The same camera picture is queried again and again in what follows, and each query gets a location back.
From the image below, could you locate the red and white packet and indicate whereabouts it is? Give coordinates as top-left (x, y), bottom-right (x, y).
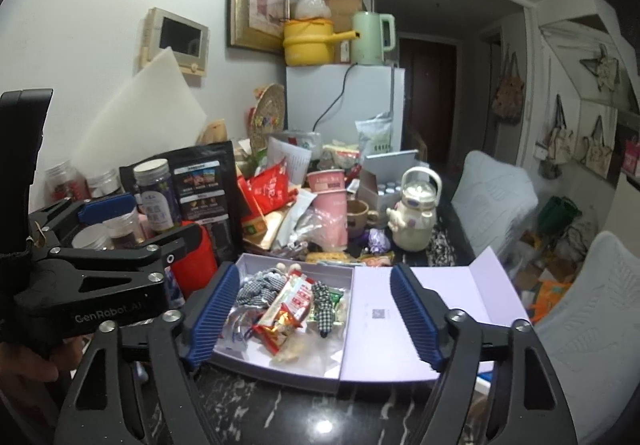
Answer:
top-left (257, 275), bottom-right (321, 326)

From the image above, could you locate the brown mug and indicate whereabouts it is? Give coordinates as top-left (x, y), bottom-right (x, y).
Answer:
top-left (346, 199), bottom-right (381, 238)

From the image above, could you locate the brown hanging bag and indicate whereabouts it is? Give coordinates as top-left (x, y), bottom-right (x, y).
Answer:
top-left (491, 45), bottom-right (526, 126)

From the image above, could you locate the cream ceramic teapot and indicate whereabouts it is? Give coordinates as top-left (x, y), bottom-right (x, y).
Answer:
top-left (386, 166), bottom-right (443, 252)

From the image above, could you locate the yellow enamel pot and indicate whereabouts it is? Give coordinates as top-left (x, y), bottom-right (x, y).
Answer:
top-left (282, 18), bottom-right (361, 67)

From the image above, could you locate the brown cardboard box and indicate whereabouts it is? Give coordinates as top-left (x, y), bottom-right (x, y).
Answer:
top-left (322, 0), bottom-right (365, 33)

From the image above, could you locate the canvas tote bag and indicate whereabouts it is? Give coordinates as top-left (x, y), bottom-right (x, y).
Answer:
top-left (545, 92), bottom-right (575, 165)
top-left (577, 112), bottom-right (618, 176)

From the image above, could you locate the red canister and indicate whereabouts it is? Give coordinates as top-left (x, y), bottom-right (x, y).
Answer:
top-left (172, 225), bottom-right (221, 298)

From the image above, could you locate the blue tablet tube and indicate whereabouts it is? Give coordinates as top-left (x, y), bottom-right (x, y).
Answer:
top-left (165, 270), bottom-right (183, 306)

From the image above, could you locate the gingham fabric bow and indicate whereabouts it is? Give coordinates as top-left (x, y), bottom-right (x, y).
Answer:
top-left (310, 281), bottom-right (337, 338)

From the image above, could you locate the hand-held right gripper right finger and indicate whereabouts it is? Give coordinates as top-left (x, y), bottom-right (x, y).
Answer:
top-left (389, 264), bottom-right (583, 445)

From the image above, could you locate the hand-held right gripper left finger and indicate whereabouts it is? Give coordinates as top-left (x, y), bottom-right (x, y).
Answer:
top-left (52, 262), bottom-right (241, 445)

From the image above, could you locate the carton of small bottles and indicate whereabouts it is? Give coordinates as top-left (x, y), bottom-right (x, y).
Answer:
top-left (359, 172), bottom-right (403, 221)

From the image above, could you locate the white small fridge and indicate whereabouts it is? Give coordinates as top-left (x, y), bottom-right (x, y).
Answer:
top-left (286, 64), bottom-right (406, 156)

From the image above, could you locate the green snack packet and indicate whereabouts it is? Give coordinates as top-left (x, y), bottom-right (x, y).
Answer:
top-left (327, 289), bottom-right (347, 326)

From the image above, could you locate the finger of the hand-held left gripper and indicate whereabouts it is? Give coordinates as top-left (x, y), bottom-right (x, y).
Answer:
top-left (27, 194), bottom-right (138, 248)
top-left (47, 222), bottom-right (201, 283)

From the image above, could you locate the red snack bag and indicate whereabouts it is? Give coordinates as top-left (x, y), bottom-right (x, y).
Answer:
top-left (239, 160), bottom-right (298, 241)

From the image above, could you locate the green electric kettle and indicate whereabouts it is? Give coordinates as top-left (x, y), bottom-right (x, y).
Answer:
top-left (350, 11), bottom-right (397, 66)

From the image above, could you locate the orange bag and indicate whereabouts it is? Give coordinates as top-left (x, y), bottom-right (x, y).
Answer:
top-left (530, 280), bottom-right (571, 323)

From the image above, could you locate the white paper sheet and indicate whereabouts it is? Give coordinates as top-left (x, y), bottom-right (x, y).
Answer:
top-left (267, 138), bottom-right (312, 186)

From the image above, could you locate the clear printed packet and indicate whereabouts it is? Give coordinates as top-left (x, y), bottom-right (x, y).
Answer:
top-left (220, 305), bottom-right (261, 351)

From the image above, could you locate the white foam board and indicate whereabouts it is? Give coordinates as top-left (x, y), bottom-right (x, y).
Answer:
top-left (70, 48), bottom-right (208, 176)

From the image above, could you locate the wall intercom panel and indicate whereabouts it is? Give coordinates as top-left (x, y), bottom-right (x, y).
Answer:
top-left (139, 8), bottom-right (210, 78)

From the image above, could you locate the white gift box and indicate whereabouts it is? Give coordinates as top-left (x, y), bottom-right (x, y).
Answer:
top-left (207, 246), bottom-right (531, 395)

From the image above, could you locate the red candy wrapper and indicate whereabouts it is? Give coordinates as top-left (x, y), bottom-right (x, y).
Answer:
top-left (250, 320), bottom-right (296, 356)

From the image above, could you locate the woven round plate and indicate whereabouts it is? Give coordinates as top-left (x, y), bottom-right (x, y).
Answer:
top-left (250, 84), bottom-right (287, 153)

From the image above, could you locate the purple foil wrapper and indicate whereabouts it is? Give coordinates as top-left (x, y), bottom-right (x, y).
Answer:
top-left (367, 229), bottom-right (391, 256)

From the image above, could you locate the clear plastic bag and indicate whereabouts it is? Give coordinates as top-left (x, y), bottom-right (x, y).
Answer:
top-left (270, 335), bottom-right (326, 366)

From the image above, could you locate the pink tumbler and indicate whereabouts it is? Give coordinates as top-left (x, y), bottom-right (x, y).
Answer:
top-left (312, 190), bottom-right (349, 251)

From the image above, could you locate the dark wooden door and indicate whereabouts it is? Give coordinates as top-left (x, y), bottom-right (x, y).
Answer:
top-left (397, 36), bottom-right (458, 161)

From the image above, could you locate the gingham cloth doll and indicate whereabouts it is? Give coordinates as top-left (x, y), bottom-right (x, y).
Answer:
top-left (235, 262), bottom-right (301, 308)

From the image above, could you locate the black printed pouch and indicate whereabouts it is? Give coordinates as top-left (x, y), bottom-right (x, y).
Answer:
top-left (119, 141), bottom-right (238, 266)

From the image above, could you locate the star-shaped hanging bag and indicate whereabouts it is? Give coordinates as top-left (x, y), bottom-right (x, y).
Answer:
top-left (580, 42), bottom-right (621, 93)

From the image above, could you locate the black power cable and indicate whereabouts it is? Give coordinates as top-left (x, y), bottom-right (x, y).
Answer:
top-left (312, 64), bottom-right (358, 133)

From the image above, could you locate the pink labelled cup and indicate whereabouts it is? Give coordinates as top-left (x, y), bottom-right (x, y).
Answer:
top-left (306, 169), bottom-right (347, 193)

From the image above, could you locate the grey box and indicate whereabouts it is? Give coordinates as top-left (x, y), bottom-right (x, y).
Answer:
top-left (364, 149), bottom-right (420, 178)

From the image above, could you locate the chair with white cover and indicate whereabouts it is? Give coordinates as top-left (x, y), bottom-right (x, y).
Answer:
top-left (532, 230), bottom-right (640, 445)
top-left (450, 150), bottom-right (540, 266)

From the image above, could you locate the green and white bag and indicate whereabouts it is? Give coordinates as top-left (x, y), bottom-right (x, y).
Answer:
top-left (355, 112), bottom-right (393, 156)

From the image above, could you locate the person's left hand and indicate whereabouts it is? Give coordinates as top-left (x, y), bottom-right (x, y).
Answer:
top-left (0, 332), bottom-right (86, 391)

